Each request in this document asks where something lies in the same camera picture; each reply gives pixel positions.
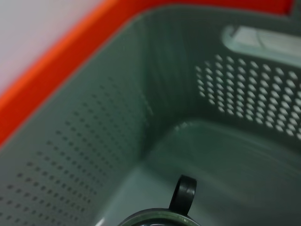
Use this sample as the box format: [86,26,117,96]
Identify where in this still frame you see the glass teacup with black holder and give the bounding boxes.
[119,174,198,226]

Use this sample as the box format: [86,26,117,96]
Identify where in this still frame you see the grey perforated storage basket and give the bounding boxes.
[0,0,301,226]

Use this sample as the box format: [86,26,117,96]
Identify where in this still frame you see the orange basket handle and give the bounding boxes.
[0,0,292,151]

